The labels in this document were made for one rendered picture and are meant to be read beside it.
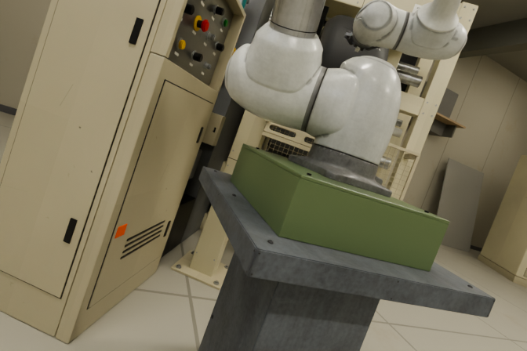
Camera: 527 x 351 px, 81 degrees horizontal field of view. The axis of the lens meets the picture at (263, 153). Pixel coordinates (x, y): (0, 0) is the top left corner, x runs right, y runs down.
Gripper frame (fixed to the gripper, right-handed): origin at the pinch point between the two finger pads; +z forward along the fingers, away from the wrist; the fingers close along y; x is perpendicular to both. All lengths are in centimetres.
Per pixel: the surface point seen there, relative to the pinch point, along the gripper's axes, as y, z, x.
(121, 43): 65, -45, 28
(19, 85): 342, 184, 114
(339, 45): 7.2, 10.0, 0.0
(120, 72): 62, -46, 35
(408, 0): -19, 62, -43
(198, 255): 38, 13, 117
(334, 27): 11.9, 15.9, -7.9
